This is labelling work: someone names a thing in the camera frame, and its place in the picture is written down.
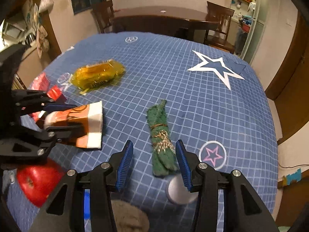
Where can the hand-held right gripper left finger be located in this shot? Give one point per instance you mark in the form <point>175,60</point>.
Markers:
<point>124,166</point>

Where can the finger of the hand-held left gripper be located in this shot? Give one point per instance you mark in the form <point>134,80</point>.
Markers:
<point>60,106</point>
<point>65,131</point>

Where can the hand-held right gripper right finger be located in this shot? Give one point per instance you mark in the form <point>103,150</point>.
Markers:
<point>183,166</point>

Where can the orange and white carton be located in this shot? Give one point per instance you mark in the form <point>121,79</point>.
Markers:
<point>93,123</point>

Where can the green fabric roll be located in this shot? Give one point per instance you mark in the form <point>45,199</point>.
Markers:
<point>159,125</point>

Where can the white round cap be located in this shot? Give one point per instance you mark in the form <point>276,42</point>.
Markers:
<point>177,193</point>

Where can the steel kettle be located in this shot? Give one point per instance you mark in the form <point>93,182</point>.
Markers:
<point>29,39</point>

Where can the yellow clear snack packet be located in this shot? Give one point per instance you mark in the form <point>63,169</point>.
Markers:
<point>99,73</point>

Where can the grey fuzzy cloth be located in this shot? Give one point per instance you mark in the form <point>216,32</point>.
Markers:
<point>130,218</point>

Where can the white microwave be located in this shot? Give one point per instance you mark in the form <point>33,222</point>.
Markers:
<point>12,29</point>

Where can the blue plastic piece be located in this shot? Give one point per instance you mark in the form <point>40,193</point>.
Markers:
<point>87,205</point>

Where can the red apple shaped container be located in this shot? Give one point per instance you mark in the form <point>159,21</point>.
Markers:
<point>33,186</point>

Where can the blue star printed blanket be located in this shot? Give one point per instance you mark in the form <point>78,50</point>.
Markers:
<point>169,77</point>

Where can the wooden chair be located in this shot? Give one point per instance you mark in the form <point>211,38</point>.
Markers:
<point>217,14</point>
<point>103,12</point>

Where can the blue yellow toy piece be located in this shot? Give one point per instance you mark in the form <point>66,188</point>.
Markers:
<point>293,177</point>

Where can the dark wooden table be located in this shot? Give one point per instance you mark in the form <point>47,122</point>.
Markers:
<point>164,17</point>

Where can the brown wooden door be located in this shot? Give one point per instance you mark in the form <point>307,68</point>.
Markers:
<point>289,77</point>

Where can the stacked plastic basins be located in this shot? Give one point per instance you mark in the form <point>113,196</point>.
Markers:
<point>246,24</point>

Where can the pale green door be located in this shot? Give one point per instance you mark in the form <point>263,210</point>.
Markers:
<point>258,29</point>

